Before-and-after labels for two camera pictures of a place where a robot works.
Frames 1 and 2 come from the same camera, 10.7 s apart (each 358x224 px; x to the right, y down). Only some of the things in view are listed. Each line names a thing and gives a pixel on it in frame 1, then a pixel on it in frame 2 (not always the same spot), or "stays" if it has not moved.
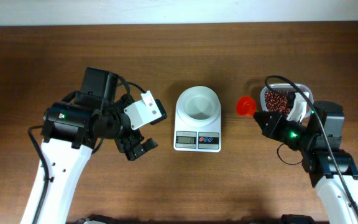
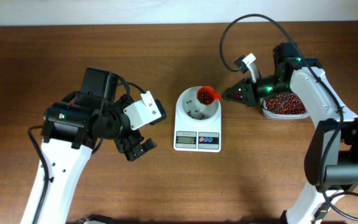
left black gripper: [133, 139] stays
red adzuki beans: [277, 101] stays
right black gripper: [271, 130] -> [247, 91]
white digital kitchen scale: [206, 139] stays
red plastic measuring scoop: [246, 106] -> [206, 95]
